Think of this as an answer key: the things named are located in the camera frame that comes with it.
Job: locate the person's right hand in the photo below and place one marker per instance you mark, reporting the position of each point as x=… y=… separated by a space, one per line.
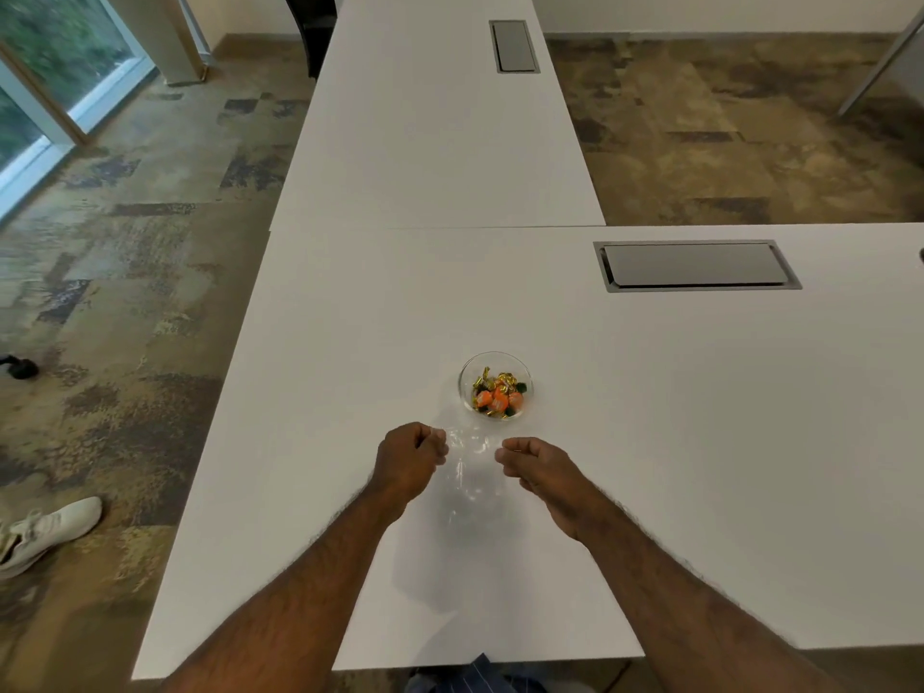
x=556 y=483

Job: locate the person's left hand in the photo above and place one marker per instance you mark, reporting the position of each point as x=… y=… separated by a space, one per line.
x=404 y=461

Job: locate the clear plastic bag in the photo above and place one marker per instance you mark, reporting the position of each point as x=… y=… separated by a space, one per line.
x=473 y=487

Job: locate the pile of candy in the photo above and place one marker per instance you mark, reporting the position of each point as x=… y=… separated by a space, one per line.
x=499 y=398

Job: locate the clear glass bowl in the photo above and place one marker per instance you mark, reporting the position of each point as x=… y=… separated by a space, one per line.
x=498 y=360

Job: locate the person's left forearm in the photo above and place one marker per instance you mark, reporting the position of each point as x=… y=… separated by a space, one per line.
x=303 y=606

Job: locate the person's right forearm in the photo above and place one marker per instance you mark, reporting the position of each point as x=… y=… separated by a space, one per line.
x=693 y=613

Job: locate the dark blue striped shirt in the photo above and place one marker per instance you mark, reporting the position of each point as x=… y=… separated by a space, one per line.
x=462 y=674

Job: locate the white sneaker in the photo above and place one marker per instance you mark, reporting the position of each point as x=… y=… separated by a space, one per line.
x=50 y=526

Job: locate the black chair castor base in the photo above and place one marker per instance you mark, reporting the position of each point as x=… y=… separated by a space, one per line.
x=20 y=368

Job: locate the black office chair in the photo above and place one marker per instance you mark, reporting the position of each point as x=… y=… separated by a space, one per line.
x=314 y=35

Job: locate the large window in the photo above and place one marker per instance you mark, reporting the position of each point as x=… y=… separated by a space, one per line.
x=50 y=57

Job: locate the white desk with grey panel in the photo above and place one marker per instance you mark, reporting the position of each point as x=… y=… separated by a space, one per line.
x=895 y=61

